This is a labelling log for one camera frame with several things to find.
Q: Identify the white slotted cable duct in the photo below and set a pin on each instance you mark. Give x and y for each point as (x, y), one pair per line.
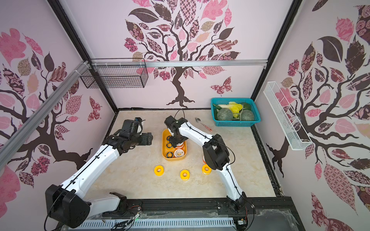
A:
(159, 224)

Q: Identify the aluminium rail back wall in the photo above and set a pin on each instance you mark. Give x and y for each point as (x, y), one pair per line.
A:
(183, 63)

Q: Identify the green melon left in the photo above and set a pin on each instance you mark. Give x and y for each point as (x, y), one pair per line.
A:
(224, 114)

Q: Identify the white wire wall shelf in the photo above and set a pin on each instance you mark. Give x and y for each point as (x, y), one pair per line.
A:
(280, 101)

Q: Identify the black base frame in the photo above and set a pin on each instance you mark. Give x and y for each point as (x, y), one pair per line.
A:
(271, 213)

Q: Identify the yellow plastic storage box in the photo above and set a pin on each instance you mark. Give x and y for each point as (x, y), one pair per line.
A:
(165, 136)

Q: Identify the teal plastic basket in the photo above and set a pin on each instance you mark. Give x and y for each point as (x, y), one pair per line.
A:
(235, 122)

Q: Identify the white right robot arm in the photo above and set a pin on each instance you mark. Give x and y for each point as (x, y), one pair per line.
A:
(216, 155)

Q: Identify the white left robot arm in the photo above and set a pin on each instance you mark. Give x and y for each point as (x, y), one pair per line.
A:
(66, 203)

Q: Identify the black yellow tape roll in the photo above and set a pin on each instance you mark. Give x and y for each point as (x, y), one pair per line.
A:
(169, 154)
(168, 146)

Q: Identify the spoon with pink handle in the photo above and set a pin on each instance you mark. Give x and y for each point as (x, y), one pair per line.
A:
(198, 120)

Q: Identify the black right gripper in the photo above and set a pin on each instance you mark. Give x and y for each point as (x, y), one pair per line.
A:
(176, 140)

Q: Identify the green melon right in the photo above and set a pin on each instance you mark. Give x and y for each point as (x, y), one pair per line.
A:
(247, 115)

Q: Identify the green melon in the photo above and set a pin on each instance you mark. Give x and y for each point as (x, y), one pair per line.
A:
(247, 115)
(224, 114)

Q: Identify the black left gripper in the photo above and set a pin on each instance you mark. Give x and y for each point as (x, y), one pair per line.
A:
(146, 138)

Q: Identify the aluminium rail wall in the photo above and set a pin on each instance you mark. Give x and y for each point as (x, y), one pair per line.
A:
(183, 63)
(19, 138)

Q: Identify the black wire wall basket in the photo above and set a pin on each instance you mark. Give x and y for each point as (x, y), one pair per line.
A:
(116, 73)

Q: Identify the aluminium rail left wall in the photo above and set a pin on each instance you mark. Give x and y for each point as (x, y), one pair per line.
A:
(19, 138)

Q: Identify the orange tape roll mid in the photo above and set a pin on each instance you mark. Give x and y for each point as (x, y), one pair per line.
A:
(179, 153)
(180, 145)

